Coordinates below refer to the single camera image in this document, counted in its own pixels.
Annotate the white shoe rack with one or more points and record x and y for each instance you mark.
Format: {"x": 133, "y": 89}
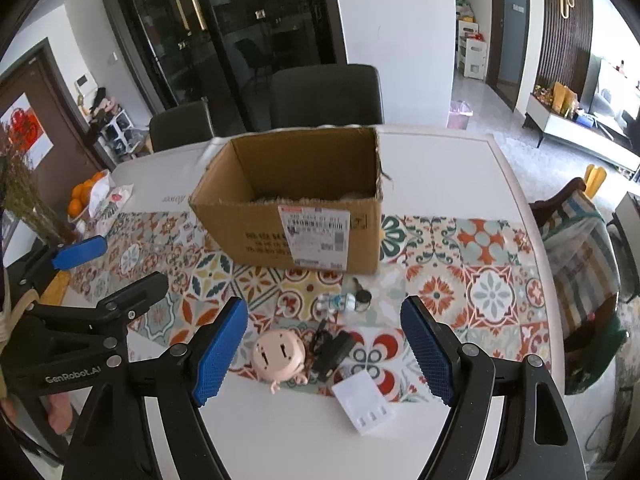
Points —
{"x": 120, "y": 138}

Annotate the person's left hand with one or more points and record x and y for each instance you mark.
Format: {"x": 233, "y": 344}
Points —
{"x": 60, "y": 411}

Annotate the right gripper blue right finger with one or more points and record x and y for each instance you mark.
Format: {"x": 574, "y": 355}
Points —
{"x": 437, "y": 361}

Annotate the white tv cabinet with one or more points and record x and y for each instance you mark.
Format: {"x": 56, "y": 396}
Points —
{"x": 550, "y": 125}

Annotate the patterned tile table runner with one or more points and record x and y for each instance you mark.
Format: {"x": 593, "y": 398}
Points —
{"x": 478, "y": 276}

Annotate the dark chair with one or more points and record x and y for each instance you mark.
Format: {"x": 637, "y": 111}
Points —
{"x": 328, "y": 94}
{"x": 182, "y": 125}

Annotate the striped cushion wooden chair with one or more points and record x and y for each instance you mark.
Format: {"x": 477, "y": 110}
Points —
{"x": 586, "y": 280}

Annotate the blue white figurine keychain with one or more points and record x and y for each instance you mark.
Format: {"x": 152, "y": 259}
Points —
{"x": 356, "y": 299}

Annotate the brown cardboard box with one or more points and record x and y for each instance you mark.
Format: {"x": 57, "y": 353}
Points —
{"x": 296, "y": 199}

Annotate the pink trash bin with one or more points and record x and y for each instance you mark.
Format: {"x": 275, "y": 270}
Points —
{"x": 459, "y": 115}

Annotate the pink round toy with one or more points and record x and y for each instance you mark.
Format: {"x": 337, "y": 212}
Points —
{"x": 279, "y": 356}

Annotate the yellow bunny ear stool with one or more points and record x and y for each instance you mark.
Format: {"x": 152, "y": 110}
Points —
{"x": 594, "y": 178}

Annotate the dark chair far left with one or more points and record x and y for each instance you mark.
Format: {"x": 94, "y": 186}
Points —
{"x": 182, "y": 125}

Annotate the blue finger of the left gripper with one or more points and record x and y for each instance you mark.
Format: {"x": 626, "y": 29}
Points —
{"x": 134, "y": 299}
{"x": 70, "y": 256}

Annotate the dark chair near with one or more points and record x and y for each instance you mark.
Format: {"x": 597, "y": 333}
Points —
{"x": 328, "y": 94}

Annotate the white battery charger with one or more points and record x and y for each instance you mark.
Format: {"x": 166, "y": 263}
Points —
{"x": 362, "y": 402}

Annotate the printed snack bag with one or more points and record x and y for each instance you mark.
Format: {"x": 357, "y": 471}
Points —
{"x": 107, "y": 200}

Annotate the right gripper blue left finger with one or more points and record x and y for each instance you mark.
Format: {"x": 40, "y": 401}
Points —
{"x": 213, "y": 349}

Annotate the dried flower bouquet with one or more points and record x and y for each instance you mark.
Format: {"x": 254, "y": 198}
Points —
{"x": 21, "y": 197}

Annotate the oranges in bowl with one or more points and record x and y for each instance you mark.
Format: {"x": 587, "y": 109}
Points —
{"x": 80, "y": 197}

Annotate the black car key fob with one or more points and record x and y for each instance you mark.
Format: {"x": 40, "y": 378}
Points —
{"x": 329, "y": 351}

